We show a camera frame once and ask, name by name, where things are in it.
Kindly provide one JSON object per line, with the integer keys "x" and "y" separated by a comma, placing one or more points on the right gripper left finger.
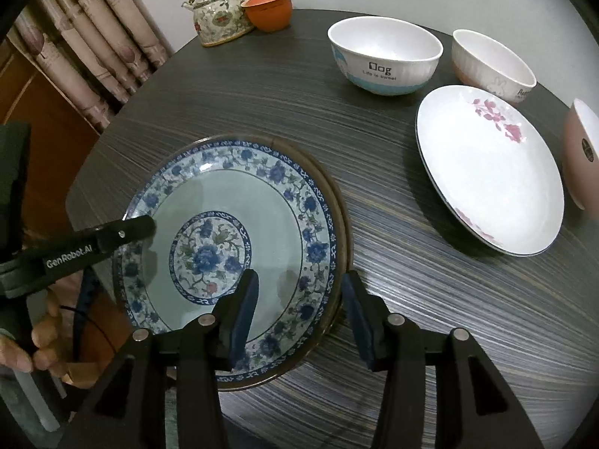
{"x": 126, "y": 407}

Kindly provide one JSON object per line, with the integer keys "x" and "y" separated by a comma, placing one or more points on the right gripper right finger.
{"x": 476, "y": 408}

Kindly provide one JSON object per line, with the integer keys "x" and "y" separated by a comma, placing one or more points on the small blue floral plate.
{"x": 218, "y": 213}

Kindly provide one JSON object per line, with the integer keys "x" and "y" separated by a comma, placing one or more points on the white plate pink flowers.
{"x": 492, "y": 169}

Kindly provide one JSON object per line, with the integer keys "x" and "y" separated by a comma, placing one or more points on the large pink bowl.
{"x": 580, "y": 157}

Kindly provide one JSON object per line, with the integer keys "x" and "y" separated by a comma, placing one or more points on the white bowl pink base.
{"x": 483, "y": 62}

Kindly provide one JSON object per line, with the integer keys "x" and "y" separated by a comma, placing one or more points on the white bowl blue Dog print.
{"x": 384, "y": 55}

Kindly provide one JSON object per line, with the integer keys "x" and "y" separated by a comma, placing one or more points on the person's left hand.
{"x": 47, "y": 337}

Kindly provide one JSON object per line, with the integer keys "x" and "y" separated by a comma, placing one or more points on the large blue floral plate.
{"x": 337, "y": 224}

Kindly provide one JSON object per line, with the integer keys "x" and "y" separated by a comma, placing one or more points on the beige patterned curtain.
{"x": 96, "y": 53}

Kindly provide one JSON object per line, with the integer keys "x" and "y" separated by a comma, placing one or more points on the floral ceramic teapot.
{"x": 218, "y": 21}

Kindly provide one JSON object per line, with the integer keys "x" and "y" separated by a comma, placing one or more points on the orange lidded cup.
{"x": 269, "y": 15}

